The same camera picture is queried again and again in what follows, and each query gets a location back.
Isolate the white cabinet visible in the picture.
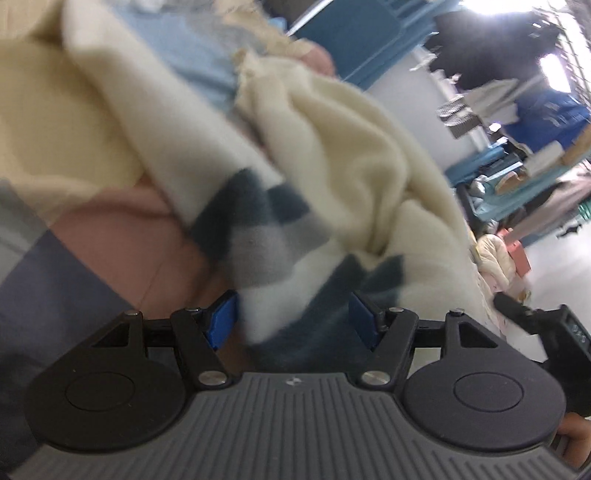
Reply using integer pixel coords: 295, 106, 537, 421
360, 44, 467, 222

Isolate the cream sweater with blue-grey stripes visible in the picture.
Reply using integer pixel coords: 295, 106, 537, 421
60, 0, 490, 363

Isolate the black hanging garment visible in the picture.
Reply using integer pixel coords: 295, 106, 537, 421
434, 9, 559, 90

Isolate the white jacket with striped sleeves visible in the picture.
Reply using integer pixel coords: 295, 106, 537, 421
436, 78, 522, 139

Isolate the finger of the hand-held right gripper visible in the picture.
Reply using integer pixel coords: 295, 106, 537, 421
493, 292, 539, 334

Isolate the person's right hand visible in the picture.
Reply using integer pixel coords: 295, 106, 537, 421
558, 412, 591, 466

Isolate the blue and white jersey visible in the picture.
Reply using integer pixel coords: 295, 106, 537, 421
508, 88, 591, 153

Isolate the pink box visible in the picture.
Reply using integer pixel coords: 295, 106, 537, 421
505, 231, 533, 278

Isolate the light blue cloth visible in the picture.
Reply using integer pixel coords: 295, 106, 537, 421
115, 9, 259, 112

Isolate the light blue hanging garment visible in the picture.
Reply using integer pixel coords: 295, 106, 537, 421
466, 171, 578, 227

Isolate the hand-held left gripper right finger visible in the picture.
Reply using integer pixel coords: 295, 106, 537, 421
348, 291, 502, 389

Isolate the blue padded panel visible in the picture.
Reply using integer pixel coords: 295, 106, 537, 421
286, 0, 444, 90

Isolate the cream fluffy blanket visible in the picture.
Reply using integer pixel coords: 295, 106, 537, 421
473, 233, 515, 296

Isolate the patchwork bed quilt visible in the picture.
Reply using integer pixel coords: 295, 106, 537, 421
0, 0, 509, 462

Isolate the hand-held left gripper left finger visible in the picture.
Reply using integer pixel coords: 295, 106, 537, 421
91, 291, 241, 389

